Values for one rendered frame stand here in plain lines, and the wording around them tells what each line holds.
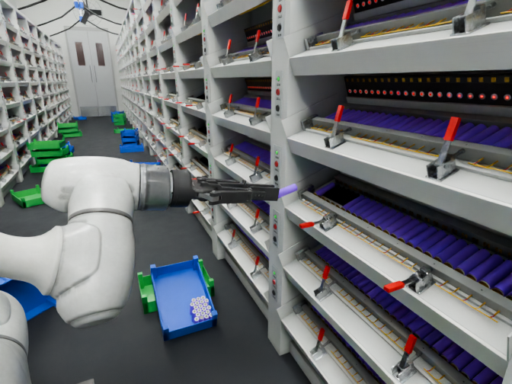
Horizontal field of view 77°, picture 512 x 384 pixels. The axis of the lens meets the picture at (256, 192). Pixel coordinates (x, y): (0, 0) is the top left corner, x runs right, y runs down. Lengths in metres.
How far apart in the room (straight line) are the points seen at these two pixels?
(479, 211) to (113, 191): 0.55
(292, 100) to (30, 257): 0.67
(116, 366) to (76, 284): 0.80
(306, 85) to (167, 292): 0.99
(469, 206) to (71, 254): 0.56
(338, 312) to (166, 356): 0.67
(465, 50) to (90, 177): 0.59
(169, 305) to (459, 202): 1.14
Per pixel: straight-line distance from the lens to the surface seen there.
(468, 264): 0.67
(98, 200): 0.59
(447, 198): 0.56
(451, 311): 0.62
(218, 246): 1.74
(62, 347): 1.47
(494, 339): 0.60
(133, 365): 1.30
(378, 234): 0.73
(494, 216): 0.53
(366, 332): 0.83
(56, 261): 0.53
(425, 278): 0.64
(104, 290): 0.53
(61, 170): 0.62
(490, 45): 0.52
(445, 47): 0.56
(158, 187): 0.62
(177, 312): 1.40
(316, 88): 0.93
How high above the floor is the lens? 0.90
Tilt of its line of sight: 19 degrees down
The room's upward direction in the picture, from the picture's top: straight up
